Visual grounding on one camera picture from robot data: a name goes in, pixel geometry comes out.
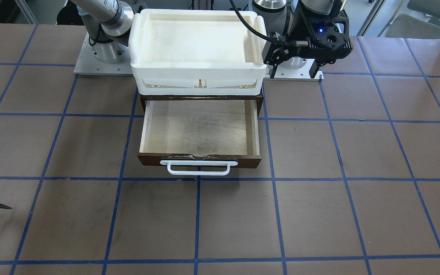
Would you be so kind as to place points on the wooden drawer with white handle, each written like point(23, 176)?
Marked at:
point(200, 133)

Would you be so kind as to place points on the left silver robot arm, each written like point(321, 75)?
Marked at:
point(277, 16)

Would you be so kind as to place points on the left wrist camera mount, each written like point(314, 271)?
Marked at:
point(324, 25)

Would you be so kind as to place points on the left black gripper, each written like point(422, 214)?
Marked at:
point(300, 23)

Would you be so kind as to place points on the white plastic tray box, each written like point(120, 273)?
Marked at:
point(195, 52)

